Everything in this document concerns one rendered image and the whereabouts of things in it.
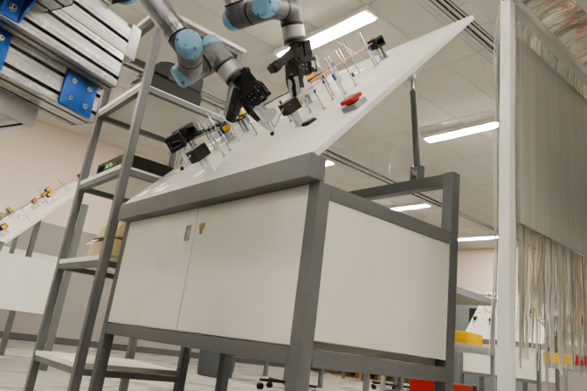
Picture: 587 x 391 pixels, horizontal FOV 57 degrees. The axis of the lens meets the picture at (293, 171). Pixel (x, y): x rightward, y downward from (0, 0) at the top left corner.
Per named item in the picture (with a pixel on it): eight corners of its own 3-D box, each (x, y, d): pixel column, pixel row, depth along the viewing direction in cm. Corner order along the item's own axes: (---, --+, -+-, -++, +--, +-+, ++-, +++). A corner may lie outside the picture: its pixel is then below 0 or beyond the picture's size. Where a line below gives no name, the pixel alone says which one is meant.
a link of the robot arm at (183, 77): (166, 58, 162) (196, 39, 165) (169, 75, 173) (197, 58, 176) (182, 78, 161) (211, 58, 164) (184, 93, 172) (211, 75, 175)
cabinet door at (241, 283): (286, 345, 125) (307, 183, 137) (174, 330, 166) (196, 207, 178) (294, 346, 126) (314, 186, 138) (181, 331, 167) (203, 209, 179)
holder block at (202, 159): (187, 187, 181) (171, 162, 178) (212, 168, 188) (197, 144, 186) (194, 185, 177) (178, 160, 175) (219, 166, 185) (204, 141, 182)
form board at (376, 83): (125, 208, 224) (122, 204, 223) (276, 101, 287) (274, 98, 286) (317, 156, 135) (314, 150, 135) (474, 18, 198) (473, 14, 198)
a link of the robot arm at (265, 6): (244, 23, 168) (265, 26, 177) (272, 14, 162) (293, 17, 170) (240, -3, 168) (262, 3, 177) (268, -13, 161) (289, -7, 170)
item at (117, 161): (123, 165, 237) (127, 151, 239) (93, 177, 263) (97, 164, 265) (188, 186, 256) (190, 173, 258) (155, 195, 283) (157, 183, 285)
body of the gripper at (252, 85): (264, 95, 166) (240, 65, 167) (245, 113, 169) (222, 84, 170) (272, 95, 173) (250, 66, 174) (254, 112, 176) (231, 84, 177)
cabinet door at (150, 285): (175, 330, 166) (198, 207, 178) (107, 321, 207) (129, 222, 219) (181, 331, 167) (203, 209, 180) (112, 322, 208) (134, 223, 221)
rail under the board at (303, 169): (307, 175, 132) (311, 151, 134) (116, 220, 220) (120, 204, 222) (324, 181, 135) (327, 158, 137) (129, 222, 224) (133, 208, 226)
